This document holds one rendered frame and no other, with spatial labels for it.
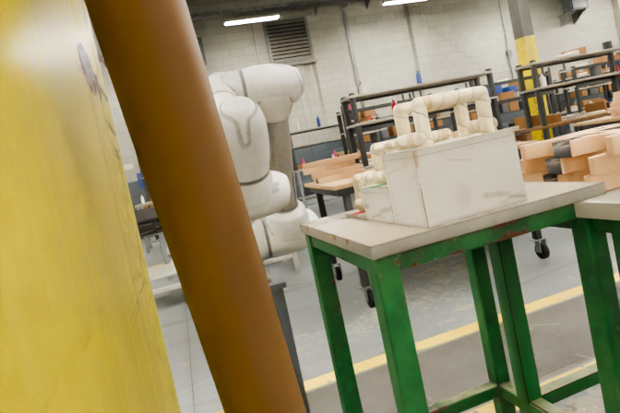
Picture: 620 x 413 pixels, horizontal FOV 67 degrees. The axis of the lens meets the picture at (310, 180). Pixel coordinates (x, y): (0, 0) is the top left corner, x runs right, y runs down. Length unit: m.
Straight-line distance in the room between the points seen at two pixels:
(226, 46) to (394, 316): 11.84
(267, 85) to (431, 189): 0.69
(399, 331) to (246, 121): 0.54
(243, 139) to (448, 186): 0.45
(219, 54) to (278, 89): 11.07
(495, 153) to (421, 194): 0.21
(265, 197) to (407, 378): 0.49
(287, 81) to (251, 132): 0.60
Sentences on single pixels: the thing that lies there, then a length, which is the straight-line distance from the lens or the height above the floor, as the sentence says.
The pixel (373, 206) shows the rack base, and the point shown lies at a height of 0.97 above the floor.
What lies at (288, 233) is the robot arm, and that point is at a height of 0.86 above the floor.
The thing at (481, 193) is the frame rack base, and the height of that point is 0.98.
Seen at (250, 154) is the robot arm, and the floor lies 1.16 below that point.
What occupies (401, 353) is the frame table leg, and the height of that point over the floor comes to 0.69.
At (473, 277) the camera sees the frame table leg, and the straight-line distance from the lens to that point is 1.77.
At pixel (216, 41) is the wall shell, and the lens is 12.67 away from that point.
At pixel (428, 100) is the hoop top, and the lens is 1.07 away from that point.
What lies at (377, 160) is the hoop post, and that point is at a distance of 1.27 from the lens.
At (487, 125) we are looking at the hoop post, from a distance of 1.16.
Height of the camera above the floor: 1.14
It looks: 3 degrees down
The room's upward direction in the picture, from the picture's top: 12 degrees counter-clockwise
